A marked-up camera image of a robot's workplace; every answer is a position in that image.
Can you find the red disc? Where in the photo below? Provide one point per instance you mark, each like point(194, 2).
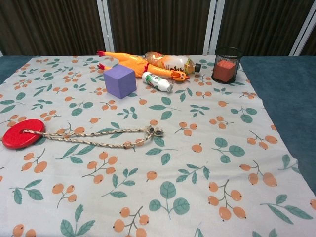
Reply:
point(14, 139)

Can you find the small white plastic bottle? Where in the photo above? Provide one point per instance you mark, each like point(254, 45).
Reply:
point(155, 81)

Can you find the floral print tablecloth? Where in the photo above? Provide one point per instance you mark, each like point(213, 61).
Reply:
point(172, 153)

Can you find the purple foam cube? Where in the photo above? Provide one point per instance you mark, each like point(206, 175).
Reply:
point(118, 81)

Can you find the clear bottle with amber liquid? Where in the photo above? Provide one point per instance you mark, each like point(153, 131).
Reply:
point(178, 63)

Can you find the yellow rubber chicken toy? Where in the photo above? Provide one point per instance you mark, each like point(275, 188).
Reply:
point(128, 59)

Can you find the orange cube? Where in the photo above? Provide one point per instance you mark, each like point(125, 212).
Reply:
point(223, 70)

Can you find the black mesh pen holder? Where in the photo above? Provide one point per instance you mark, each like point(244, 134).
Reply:
point(217, 56)

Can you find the dark brown pleated screen panel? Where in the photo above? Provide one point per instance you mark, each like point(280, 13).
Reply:
point(261, 24)
point(160, 24)
point(49, 24)

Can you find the white metal frame post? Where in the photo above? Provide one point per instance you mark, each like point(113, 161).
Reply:
point(106, 24)
point(304, 29)
point(212, 24)

